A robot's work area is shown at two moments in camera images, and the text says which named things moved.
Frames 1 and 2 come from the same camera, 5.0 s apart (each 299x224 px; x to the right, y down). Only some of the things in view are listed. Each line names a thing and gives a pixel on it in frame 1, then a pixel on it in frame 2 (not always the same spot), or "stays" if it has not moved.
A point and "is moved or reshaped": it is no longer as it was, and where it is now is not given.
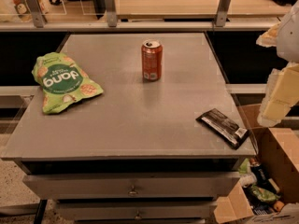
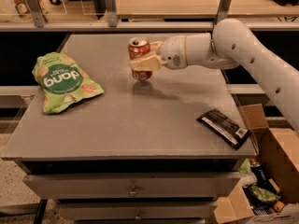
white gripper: [290, 37] to [173, 52]
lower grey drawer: [113, 211] stays
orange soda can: [151, 58] is moved or reshaped
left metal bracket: [35, 7] stays
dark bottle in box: [259, 171] stays
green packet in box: [263, 194] stays
